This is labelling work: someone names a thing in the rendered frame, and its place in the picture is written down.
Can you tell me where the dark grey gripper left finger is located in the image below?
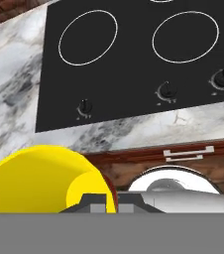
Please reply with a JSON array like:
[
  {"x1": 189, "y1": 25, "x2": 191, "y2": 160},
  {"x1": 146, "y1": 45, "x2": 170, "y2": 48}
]
[{"x1": 58, "y1": 193, "x2": 108, "y2": 214}]

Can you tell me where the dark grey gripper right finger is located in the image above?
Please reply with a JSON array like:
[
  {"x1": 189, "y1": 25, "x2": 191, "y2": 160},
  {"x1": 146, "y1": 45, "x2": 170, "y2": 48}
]
[{"x1": 117, "y1": 192, "x2": 167, "y2": 214}]

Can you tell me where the yellow cup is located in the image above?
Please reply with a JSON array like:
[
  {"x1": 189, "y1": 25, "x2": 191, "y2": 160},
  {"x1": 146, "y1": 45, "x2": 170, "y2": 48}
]
[{"x1": 0, "y1": 144, "x2": 119, "y2": 214}]

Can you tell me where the brown wooden drawer front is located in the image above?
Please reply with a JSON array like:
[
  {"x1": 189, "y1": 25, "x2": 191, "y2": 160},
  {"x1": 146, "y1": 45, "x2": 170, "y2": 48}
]
[{"x1": 0, "y1": 138, "x2": 224, "y2": 196}]

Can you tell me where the black hob knob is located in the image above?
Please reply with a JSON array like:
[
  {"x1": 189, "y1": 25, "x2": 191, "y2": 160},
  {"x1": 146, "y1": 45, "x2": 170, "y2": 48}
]
[
  {"x1": 76, "y1": 97, "x2": 94, "y2": 120},
  {"x1": 208, "y1": 67, "x2": 224, "y2": 96},
  {"x1": 155, "y1": 80, "x2": 178, "y2": 106}
]

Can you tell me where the black hob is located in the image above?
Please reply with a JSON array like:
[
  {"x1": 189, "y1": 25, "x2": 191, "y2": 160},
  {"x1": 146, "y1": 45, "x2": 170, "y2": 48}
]
[{"x1": 34, "y1": 0, "x2": 224, "y2": 134}]

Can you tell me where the white drawer handle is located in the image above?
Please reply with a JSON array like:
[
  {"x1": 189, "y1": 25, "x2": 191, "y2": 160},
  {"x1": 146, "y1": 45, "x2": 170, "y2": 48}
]
[{"x1": 163, "y1": 145, "x2": 215, "y2": 164}]

